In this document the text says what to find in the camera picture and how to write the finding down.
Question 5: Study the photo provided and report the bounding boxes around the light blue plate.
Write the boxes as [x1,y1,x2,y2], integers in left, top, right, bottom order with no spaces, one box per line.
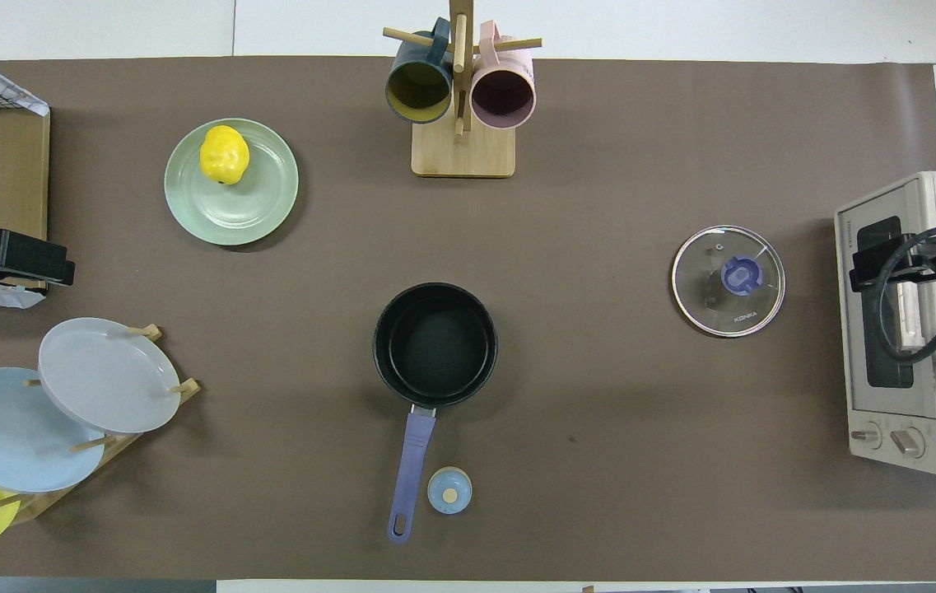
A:
[0,367,106,494]

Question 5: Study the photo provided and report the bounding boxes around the glass lid purple knob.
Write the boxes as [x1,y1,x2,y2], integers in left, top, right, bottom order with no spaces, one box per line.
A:
[672,225,787,339]

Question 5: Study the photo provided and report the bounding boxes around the dark blue mug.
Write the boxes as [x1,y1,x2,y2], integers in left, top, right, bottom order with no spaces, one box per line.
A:
[385,18,454,125]

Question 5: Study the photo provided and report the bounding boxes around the brown table mat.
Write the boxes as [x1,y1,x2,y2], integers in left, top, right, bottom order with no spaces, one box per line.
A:
[0,56,936,581]

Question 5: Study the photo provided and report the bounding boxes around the wooden plate rack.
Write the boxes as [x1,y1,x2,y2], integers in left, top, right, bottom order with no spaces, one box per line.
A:
[0,324,202,525]

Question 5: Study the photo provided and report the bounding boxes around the black pot purple handle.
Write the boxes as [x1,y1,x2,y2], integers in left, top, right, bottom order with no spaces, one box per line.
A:
[373,282,499,544]

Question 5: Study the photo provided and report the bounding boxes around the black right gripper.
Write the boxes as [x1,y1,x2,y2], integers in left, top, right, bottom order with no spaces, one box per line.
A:
[849,222,936,292]

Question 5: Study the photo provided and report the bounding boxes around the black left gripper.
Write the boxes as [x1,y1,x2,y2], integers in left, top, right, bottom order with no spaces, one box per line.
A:
[0,226,77,290]

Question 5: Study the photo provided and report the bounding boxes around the pink mug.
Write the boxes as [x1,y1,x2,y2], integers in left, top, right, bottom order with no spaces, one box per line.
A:
[470,21,537,130]

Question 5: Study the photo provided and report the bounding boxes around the light green plate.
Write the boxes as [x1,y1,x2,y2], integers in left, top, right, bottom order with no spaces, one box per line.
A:
[164,118,300,246]

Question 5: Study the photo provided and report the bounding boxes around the grey plate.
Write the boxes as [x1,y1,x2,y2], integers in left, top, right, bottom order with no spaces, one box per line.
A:
[38,317,182,435]

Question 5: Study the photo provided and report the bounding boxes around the wooden mug tree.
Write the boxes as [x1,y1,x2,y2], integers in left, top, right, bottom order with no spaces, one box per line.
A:
[382,0,543,179]

